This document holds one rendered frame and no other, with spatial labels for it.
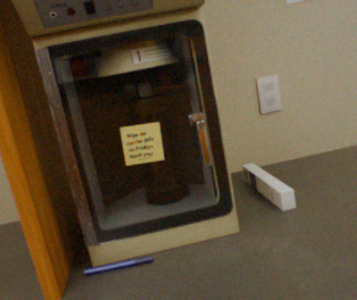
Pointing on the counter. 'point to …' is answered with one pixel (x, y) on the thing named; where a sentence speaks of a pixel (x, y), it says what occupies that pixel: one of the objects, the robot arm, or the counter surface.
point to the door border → (66, 145)
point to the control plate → (85, 10)
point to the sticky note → (142, 143)
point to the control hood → (29, 15)
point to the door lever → (202, 138)
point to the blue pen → (118, 265)
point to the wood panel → (27, 143)
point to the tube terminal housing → (102, 254)
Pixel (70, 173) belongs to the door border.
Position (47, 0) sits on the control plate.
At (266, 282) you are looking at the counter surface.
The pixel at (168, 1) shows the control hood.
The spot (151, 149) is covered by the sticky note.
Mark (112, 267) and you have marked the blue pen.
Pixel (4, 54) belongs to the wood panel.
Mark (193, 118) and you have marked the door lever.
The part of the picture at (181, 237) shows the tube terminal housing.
